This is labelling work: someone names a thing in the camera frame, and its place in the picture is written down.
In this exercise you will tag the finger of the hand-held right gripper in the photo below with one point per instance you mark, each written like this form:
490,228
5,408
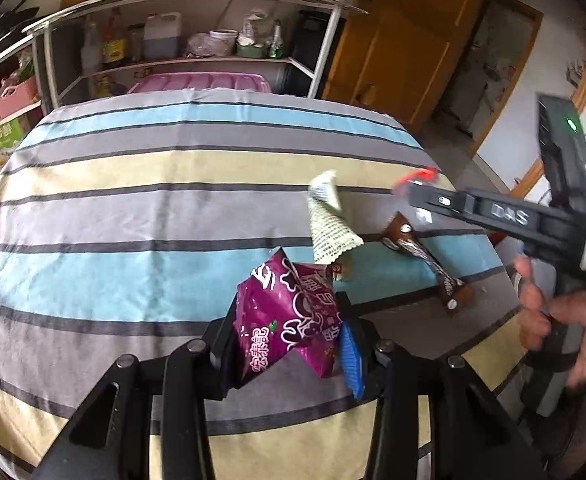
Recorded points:
440,201

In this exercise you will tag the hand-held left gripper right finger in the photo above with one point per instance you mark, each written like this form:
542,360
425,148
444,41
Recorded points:
351,362

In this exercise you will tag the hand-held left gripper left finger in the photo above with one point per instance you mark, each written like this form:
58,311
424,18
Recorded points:
223,357

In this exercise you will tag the purple snack packet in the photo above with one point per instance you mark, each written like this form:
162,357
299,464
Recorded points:
283,320

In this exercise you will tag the person's right hand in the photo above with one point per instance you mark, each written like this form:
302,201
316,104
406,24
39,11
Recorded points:
533,325

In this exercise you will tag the brown candy wrapper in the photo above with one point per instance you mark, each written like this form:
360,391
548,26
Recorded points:
404,235

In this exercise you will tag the cone-shaped paper wrapper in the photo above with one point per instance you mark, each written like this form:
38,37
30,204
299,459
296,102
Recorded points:
330,230

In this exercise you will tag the wooden door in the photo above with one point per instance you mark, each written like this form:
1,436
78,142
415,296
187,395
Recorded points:
403,35

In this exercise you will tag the striped tablecloth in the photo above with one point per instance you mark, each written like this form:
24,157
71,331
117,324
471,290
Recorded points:
123,210

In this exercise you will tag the black appliance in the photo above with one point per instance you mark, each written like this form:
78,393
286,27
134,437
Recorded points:
308,55

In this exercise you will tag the small green glass bottle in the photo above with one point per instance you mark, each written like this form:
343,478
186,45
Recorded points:
276,42

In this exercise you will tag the green bowl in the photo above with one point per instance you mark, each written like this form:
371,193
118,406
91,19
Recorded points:
250,51

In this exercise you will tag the white tub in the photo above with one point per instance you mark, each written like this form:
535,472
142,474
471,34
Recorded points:
223,42

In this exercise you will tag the pink plastic storage box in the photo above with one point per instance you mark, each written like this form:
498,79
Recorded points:
198,83

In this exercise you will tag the clear plastic bag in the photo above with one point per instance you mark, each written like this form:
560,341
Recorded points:
199,46

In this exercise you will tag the green printed carton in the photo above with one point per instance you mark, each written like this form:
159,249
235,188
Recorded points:
8,136

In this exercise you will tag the metal kitchen shelf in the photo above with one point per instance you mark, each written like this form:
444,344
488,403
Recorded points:
198,2

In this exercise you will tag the white plastic jug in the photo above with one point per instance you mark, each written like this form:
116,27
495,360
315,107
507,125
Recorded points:
162,37

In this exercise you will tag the white plastic bottle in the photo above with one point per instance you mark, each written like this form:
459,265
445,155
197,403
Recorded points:
91,52

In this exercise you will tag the yellow oil bottle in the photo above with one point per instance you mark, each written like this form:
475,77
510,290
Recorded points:
114,42

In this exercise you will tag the white side shelf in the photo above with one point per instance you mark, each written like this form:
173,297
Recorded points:
37,75

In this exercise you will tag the wooden door frame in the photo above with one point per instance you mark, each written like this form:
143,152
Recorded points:
538,30

